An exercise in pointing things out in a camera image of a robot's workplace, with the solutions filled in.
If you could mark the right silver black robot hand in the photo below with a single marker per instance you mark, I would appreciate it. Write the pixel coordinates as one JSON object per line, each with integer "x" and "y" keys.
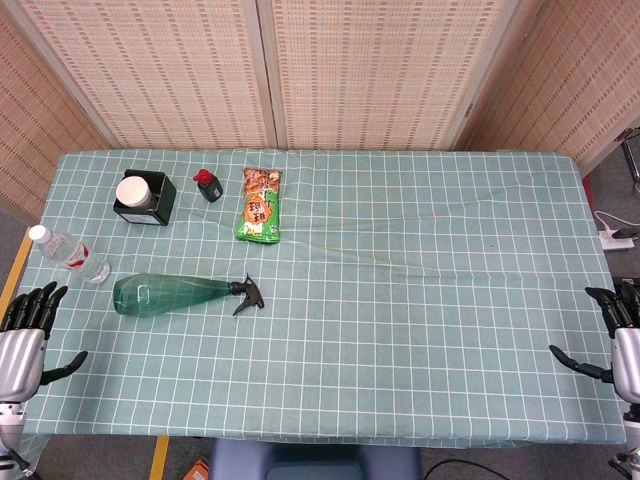
{"x": 629, "y": 360}

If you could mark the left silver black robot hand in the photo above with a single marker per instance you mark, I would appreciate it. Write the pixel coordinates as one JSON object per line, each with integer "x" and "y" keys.
{"x": 17, "y": 357}

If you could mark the green spray bottle black nozzle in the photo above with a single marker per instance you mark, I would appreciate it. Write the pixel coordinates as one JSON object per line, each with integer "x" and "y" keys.
{"x": 160, "y": 295}

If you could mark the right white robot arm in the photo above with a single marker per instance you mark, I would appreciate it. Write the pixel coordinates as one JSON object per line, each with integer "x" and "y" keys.
{"x": 631, "y": 430}

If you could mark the clear plastic water bottle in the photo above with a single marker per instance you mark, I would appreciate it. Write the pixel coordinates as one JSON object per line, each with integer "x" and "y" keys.
{"x": 70, "y": 255}

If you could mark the orange snack packet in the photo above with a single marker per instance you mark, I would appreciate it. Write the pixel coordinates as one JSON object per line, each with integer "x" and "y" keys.
{"x": 197, "y": 470}

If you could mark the black open cardboard box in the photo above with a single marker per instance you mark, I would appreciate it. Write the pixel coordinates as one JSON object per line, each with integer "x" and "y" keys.
{"x": 162, "y": 200}

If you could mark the small black bottle red cap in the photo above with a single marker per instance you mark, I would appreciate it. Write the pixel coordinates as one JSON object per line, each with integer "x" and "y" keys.
{"x": 211, "y": 190}

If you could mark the white power strip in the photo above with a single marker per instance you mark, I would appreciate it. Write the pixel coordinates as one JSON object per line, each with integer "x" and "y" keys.
{"x": 614, "y": 243}

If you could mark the black plug adapter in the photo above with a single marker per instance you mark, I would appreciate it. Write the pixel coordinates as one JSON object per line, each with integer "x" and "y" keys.
{"x": 627, "y": 233}

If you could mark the white lidded jar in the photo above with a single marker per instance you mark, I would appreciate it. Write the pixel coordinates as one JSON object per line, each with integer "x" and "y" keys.
{"x": 132, "y": 192}

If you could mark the woven bamboo screen panel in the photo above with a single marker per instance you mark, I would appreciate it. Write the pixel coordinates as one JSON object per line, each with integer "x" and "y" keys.
{"x": 380, "y": 75}
{"x": 575, "y": 90}
{"x": 165, "y": 75}
{"x": 35, "y": 125}

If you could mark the green white checked tablecloth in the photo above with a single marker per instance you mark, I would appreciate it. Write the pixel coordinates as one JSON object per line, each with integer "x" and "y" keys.
{"x": 375, "y": 325}

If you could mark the green orange snack bag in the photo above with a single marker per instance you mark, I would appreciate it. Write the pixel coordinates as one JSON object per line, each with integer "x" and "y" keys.
{"x": 259, "y": 210}

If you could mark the blue padded seat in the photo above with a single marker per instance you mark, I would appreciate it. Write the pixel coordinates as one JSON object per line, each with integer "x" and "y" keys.
{"x": 310, "y": 460}

